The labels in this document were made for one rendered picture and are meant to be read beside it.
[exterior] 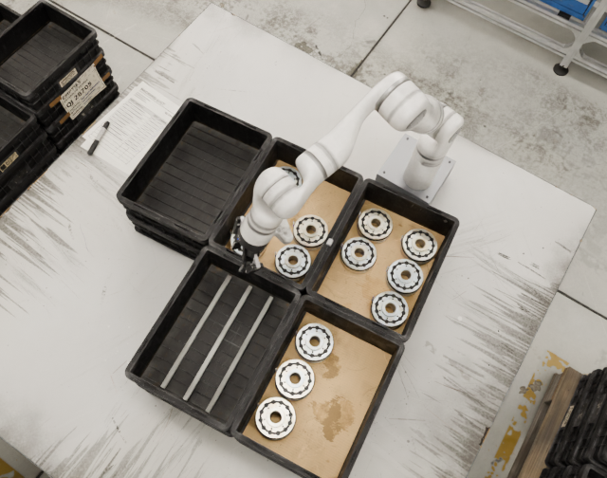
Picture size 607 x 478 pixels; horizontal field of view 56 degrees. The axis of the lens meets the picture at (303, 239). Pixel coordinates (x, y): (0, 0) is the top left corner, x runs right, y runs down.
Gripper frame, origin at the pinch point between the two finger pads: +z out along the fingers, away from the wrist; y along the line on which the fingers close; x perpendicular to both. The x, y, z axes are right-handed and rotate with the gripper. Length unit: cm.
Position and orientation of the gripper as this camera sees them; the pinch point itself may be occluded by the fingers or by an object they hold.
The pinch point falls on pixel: (240, 256)
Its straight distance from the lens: 140.5
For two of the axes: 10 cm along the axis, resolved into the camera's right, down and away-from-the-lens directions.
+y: 3.3, 8.9, -3.3
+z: -3.4, 4.3, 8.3
